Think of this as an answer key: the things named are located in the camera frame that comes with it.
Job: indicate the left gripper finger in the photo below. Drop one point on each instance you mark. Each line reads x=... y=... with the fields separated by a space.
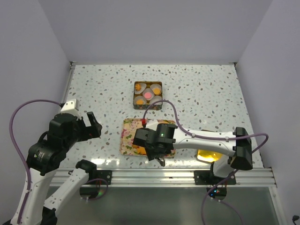
x=95 y=130
x=92 y=119

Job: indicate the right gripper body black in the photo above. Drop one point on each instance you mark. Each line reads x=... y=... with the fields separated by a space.
x=153 y=147

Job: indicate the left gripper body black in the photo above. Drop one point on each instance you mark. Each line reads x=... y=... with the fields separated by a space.
x=81 y=132

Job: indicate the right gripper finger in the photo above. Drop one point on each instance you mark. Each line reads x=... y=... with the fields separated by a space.
x=153 y=153
x=167 y=152

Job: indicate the gold tin lid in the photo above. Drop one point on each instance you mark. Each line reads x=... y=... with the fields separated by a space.
x=208 y=156

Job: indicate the orange leaf cookie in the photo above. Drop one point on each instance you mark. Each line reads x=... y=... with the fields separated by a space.
x=139 y=102

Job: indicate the pink sandwich cookie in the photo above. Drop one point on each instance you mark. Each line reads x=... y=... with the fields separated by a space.
x=148 y=95

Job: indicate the round dotted orange cookie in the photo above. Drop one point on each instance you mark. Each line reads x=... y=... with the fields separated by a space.
x=157 y=91

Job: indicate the swirl butter cookie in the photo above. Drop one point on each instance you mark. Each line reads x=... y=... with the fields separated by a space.
x=138 y=87

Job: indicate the metal tongs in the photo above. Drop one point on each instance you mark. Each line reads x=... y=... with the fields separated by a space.
x=161 y=161

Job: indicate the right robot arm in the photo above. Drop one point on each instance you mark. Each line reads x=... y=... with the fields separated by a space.
x=235 y=147

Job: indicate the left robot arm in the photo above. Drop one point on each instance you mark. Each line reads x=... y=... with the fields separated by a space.
x=43 y=161

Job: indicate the orange fish cookie lower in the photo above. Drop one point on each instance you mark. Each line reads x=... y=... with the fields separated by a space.
x=139 y=150

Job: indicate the floral serving tray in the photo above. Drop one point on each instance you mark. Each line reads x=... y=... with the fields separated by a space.
x=127 y=136

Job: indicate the white paper cup bottom-right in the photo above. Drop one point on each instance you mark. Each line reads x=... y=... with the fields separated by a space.
x=156 y=101

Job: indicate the white paper cup bottom-left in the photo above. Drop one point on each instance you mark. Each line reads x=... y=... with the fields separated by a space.
x=139 y=97

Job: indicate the white paper cup centre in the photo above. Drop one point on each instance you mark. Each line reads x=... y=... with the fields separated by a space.
x=148 y=90

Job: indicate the floral cookie tin box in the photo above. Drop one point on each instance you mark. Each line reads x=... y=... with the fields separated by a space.
x=148 y=83

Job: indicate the white paper cup top-right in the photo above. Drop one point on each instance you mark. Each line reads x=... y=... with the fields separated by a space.
x=156 y=86

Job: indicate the white paper cup top-left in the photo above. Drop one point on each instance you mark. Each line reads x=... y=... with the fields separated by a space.
x=143 y=85

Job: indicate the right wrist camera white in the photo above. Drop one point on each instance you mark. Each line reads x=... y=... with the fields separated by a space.
x=151 y=124

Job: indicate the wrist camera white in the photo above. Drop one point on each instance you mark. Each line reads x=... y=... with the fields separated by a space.
x=71 y=107
x=151 y=124

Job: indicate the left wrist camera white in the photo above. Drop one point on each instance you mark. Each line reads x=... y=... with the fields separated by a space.
x=71 y=107

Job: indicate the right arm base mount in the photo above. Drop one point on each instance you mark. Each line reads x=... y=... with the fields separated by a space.
x=206 y=177

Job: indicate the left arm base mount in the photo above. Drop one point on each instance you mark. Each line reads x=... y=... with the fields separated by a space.
x=101 y=177

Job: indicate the aluminium frame rail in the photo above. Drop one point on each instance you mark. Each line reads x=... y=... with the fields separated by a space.
x=257 y=177

